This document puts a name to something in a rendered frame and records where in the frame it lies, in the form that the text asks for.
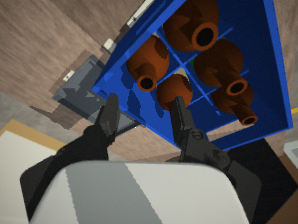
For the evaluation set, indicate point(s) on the blue crate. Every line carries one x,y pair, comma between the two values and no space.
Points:
249,24

